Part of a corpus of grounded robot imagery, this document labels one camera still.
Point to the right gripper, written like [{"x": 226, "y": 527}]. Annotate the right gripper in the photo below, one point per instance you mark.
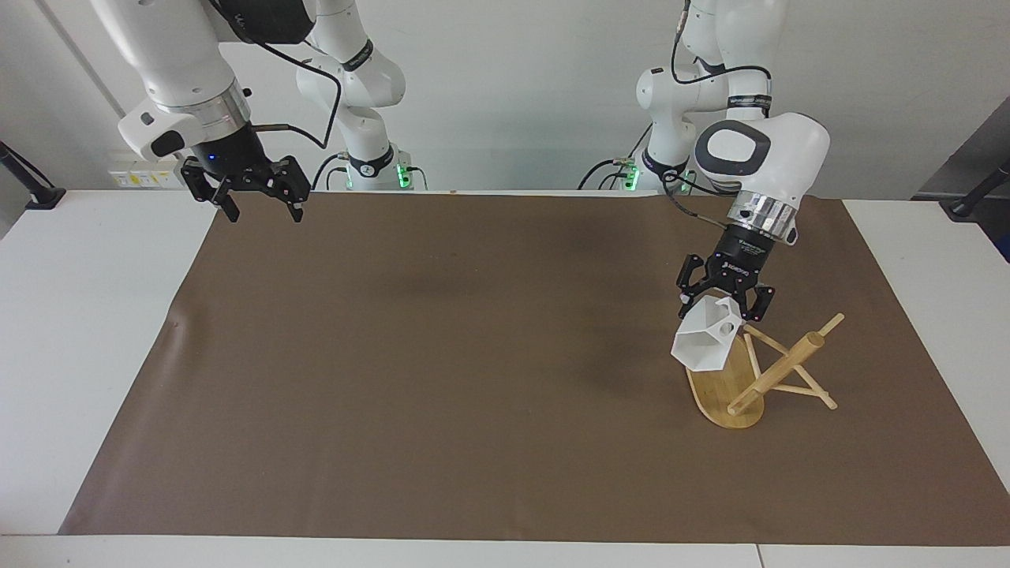
[{"x": 230, "y": 155}]

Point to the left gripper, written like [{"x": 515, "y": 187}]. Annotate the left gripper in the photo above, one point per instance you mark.
[{"x": 742, "y": 255}]

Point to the white faceted cup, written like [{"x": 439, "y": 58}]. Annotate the white faceted cup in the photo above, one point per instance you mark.
[{"x": 706, "y": 341}]

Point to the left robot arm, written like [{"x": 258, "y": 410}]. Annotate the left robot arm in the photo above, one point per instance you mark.
[{"x": 777, "y": 154}]

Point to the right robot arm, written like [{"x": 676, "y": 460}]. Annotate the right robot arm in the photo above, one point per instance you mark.
[{"x": 173, "y": 55}]

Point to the wooden cup rack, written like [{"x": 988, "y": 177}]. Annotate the wooden cup rack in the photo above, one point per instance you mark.
[{"x": 757, "y": 379}]

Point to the black stand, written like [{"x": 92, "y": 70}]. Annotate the black stand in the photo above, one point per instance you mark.
[
  {"x": 28, "y": 180},
  {"x": 978, "y": 193}
]

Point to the white wall socket strip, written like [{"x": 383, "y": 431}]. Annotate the white wall socket strip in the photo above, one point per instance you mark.
[{"x": 142, "y": 175}]

